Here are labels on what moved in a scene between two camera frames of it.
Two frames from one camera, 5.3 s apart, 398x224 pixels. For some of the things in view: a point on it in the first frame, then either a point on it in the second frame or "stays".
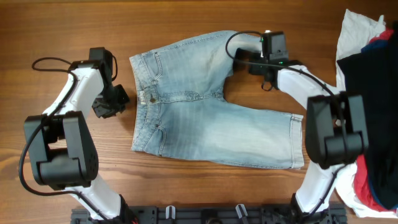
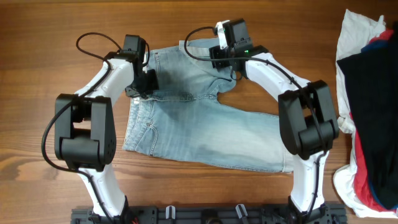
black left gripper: (109, 104) → (142, 86)
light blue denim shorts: (179, 109) stays
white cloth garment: (357, 29) stays
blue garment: (375, 45) stays
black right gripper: (241, 59) → (217, 54)
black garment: (374, 74) stays
